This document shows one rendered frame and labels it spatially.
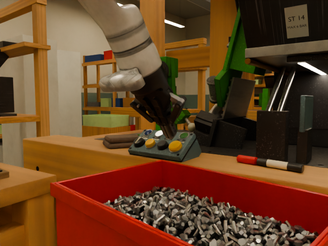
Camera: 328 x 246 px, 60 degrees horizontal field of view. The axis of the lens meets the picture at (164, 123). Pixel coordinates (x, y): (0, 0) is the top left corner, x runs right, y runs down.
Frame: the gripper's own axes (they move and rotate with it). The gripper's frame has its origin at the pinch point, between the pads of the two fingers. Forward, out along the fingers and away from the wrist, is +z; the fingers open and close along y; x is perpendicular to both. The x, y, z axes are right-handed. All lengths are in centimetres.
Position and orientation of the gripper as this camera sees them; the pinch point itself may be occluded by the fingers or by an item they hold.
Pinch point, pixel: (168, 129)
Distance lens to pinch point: 58.8
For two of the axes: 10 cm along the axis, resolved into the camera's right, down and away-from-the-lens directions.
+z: 3.5, 7.8, 5.2
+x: -4.9, 6.2, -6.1
